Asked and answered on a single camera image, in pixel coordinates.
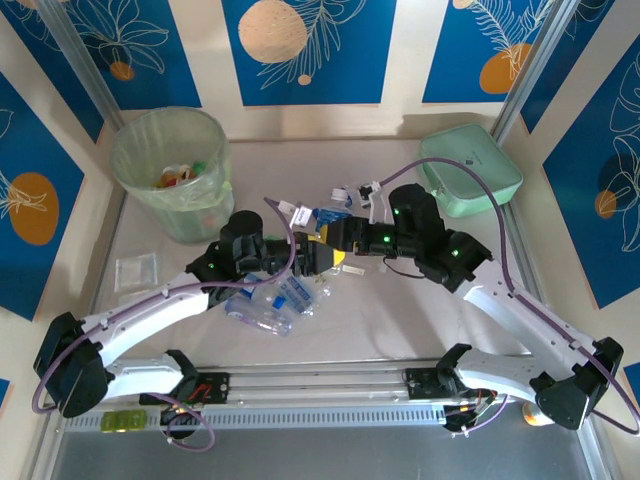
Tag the white-capped green label bottle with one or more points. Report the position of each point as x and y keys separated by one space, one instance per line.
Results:
x=322 y=289

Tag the clear rectangular plastic bottle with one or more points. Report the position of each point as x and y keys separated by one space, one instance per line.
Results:
x=352 y=270

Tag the clear bottle round blue logo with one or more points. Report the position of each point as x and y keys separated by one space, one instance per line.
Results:
x=341 y=196

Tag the blue-capped blue label bottle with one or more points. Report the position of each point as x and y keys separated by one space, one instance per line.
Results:
x=295 y=292

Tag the red orange label bottle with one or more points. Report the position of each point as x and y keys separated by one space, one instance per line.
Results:
x=172 y=177

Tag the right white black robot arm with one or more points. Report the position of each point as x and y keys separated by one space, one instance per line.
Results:
x=525 y=320

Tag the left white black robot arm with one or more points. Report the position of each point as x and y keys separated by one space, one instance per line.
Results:
x=150 y=312

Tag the clear bin with green liner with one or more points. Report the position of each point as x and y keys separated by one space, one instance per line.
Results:
x=135 y=150

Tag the crumpled blue label bottle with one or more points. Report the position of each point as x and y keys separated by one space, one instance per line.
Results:
x=265 y=299

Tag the mint green zip case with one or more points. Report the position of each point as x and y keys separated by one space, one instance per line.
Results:
x=470 y=165

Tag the clear bottle purple tint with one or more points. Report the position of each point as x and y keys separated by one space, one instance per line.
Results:
x=260 y=320

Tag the clear plastic box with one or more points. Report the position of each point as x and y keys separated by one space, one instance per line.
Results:
x=135 y=272

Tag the yellow green button box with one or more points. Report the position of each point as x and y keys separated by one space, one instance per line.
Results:
x=125 y=420

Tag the orange white round object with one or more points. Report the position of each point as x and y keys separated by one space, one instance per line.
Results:
x=531 y=417

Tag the aluminium table side rail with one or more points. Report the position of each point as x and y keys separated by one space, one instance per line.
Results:
x=520 y=240

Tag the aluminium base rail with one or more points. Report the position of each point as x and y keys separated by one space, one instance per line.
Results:
x=320 y=385

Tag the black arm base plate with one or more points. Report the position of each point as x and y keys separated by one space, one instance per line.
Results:
x=217 y=387
x=420 y=385

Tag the blue floral wall panel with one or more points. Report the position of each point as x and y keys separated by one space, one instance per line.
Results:
x=579 y=30
x=30 y=150
x=150 y=50
x=460 y=50
x=62 y=75
x=590 y=225
x=350 y=60

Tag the aluminium frame post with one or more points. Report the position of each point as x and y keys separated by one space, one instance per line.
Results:
x=77 y=55
x=532 y=70

